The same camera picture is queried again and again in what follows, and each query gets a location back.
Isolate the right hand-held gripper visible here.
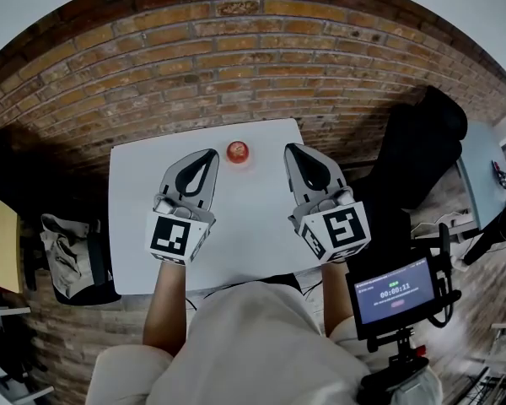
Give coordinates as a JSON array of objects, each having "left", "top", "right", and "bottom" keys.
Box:
[{"left": 283, "top": 143, "right": 372, "bottom": 265}]

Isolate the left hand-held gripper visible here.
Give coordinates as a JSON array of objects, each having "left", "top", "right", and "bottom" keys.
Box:
[{"left": 145, "top": 148, "right": 220, "bottom": 266}]

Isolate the white plate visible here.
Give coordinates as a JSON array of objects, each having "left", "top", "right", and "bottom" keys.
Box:
[{"left": 219, "top": 143, "right": 258, "bottom": 176}]

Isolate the red apple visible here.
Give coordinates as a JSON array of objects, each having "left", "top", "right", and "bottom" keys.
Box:
[{"left": 225, "top": 140, "right": 250, "bottom": 165}]

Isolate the person's right forearm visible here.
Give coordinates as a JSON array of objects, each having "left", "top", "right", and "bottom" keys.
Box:
[{"left": 321, "top": 259, "right": 351, "bottom": 339}]

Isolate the person's left forearm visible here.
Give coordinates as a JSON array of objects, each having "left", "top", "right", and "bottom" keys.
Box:
[{"left": 142, "top": 262, "right": 187, "bottom": 358}]

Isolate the grey crumpled cloth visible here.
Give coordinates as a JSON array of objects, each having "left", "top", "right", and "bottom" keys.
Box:
[{"left": 40, "top": 213, "right": 92, "bottom": 299}]

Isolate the black monitor screen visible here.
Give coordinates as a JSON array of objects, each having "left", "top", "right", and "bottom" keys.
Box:
[{"left": 345, "top": 256, "right": 442, "bottom": 341}]

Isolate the light blue table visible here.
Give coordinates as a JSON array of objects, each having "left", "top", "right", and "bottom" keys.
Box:
[{"left": 457, "top": 120, "right": 506, "bottom": 231}]

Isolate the person's white shirt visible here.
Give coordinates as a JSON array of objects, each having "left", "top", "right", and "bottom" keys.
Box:
[{"left": 85, "top": 283, "right": 444, "bottom": 405}]

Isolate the black monitor cable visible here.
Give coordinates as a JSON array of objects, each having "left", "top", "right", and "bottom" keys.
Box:
[{"left": 429, "top": 224, "right": 463, "bottom": 328}]

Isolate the black monitor mount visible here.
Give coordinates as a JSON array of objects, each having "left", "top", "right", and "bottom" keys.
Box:
[{"left": 360, "top": 329, "right": 431, "bottom": 402}]

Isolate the black wire rack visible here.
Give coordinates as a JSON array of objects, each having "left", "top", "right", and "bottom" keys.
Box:
[{"left": 467, "top": 364, "right": 506, "bottom": 405}]

